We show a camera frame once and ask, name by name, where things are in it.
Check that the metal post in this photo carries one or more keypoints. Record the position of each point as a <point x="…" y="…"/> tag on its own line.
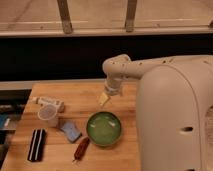
<point x="130" y="15"/>
<point x="65" y="16"/>

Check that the right metal post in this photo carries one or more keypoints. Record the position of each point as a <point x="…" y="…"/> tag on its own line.
<point x="130" y="15"/>

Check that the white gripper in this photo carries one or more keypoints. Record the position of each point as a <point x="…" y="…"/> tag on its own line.
<point x="113" y="86"/>

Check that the black white striped box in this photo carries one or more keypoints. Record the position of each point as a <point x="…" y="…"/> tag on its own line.
<point x="35" y="153"/>

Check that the white tube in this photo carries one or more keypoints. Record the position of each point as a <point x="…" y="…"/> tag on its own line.
<point x="49" y="101"/>

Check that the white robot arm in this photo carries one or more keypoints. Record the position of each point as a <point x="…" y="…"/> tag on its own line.
<point x="173" y="98"/>

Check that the left metal post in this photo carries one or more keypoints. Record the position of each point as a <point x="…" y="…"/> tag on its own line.
<point x="65" y="16"/>

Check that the blue sponge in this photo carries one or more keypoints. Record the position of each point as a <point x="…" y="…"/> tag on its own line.
<point x="71" y="132"/>

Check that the green ceramic bowl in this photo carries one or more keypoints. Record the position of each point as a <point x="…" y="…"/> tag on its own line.
<point x="104" y="128"/>

